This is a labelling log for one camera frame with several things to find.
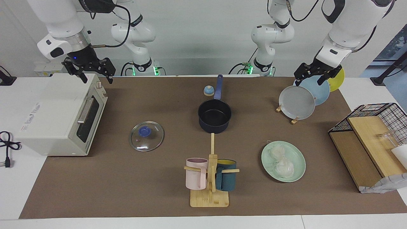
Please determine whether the glass lid with blue knob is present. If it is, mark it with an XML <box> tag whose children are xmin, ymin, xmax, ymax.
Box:
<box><xmin>129</xmin><ymin>121</ymin><xmax>165</xmax><ymax>152</ymax></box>

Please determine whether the white vermicelli bundle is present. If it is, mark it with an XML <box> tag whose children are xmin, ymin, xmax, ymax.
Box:
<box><xmin>269</xmin><ymin>143</ymin><xmax>294</xmax><ymax>177</ymax></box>

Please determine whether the light blue plate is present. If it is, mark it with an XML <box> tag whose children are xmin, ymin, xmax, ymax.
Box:
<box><xmin>293</xmin><ymin>75</ymin><xmax>330</xmax><ymax>106</ymax></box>

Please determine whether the yellow plate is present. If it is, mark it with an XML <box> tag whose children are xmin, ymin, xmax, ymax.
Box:
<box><xmin>327</xmin><ymin>66</ymin><xmax>345</xmax><ymax>93</ymax></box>

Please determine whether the gray plate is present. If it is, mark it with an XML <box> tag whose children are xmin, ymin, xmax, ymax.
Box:
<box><xmin>279</xmin><ymin>85</ymin><xmax>316</xmax><ymax>120</ymax></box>

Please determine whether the wooden plate rack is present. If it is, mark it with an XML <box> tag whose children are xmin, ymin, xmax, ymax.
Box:
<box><xmin>276</xmin><ymin>101</ymin><xmax>301</xmax><ymax>124</ymax></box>

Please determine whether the green plate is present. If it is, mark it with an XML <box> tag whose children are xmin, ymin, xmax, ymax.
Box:
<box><xmin>261</xmin><ymin>141</ymin><xmax>306</xmax><ymax>183</ymax></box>

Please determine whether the white toaster oven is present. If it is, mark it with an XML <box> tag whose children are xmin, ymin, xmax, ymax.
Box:
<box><xmin>14</xmin><ymin>73</ymin><xmax>108</xmax><ymax>157</ymax></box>

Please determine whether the black stand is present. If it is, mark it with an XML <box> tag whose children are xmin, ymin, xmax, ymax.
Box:
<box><xmin>370</xmin><ymin>51</ymin><xmax>407</xmax><ymax>86</ymax></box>

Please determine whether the wooden shelf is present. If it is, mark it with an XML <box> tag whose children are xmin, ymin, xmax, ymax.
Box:
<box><xmin>329</xmin><ymin>116</ymin><xmax>407</xmax><ymax>191</ymax></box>

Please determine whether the black desk clamp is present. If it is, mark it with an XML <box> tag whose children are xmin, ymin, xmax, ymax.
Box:
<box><xmin>0</xmin><ymin>65</ymin><xmax>17</xmax><ymax>86</ymax></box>

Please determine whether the clear glass cup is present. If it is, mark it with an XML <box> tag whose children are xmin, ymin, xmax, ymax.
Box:
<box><xmin>377</xmin><ymin>130</ymin><xmax>400</xmax><ymax>149</ymax></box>

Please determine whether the dark blue saucepan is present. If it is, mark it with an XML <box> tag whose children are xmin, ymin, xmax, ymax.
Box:
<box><xmin>198</xmin><ymin>74</ymin><xmax>232</xmax><ymax>134</ymax></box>

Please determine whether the white cup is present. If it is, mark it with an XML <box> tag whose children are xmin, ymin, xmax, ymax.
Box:
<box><xmin>391</xmin><ymin>145</ymin><xmax>407</xmax><ymax>170</ymax></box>

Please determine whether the brown table mat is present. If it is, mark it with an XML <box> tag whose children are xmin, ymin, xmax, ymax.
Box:
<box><xmin>19</xmin><ymin>76</ymin><xmax>407</xmax><ymax>219</ymax></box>

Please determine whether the gray white bag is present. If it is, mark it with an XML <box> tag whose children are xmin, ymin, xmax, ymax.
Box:
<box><xmin>359</xmin><ymin>173</ymin><xmax>407</xmax><ymax>194</ymax></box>

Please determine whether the teal mug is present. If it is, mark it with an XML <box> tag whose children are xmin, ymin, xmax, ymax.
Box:
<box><xmin>216</xmin><ymin>159</ymin><xmax>237</xmax><ymax>192</ymax></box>

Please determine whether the pink mug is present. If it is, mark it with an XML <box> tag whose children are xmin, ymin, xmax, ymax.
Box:
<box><xmin>186</xmin><ymin>158</ymin><xmax>209</xmax><ymax>191</ymax></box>

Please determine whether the wooden mug tree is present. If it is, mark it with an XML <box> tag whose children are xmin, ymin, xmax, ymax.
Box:
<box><xmin>184</xmin><ymin>133</ymin><xmax>240</xmax><ymax>208</ymax></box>

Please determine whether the black base cable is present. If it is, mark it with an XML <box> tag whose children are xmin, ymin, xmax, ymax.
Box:
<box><xmin>121</xmin><ymin>62</ymin><xmax>135</xmax><ymax>77</ymax></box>
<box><xmin>228</xmin><ymin>48</ymin><xmax>259</xmax><ymax>75</ymax></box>

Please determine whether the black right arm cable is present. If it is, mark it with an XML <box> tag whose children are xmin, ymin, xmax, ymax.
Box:
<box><xmin>90</xmin><ymin>0</ymin><xmax>132</xmax><ymax>48</ymax></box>

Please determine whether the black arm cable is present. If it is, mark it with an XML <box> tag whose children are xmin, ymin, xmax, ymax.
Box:
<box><xmin>267</xmin><ymin>0</ymin><xmax>320</xmax><ymax>23</ymax></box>
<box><xmin>90</xmin><ymin>0</ymin><xmax>132</xmax><ymax>48</ymax></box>

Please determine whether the black wire basket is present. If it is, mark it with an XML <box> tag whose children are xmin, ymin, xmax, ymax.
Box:
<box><xmin>328</xmin><ymin>103</ymin><xmax>407</xmax><ymax>147</ymax></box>

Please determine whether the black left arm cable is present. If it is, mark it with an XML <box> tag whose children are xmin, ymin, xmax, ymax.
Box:
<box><xmin>267</xmin><ymin>0</ymin><xmax>320</xmax><ymax>23</ymax></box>

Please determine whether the black power cord with plug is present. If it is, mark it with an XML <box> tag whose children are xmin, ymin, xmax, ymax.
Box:
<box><xmin>0</xmin><ymin>131</ymin><xmax>22</xmax><ymax>168</ymax></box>

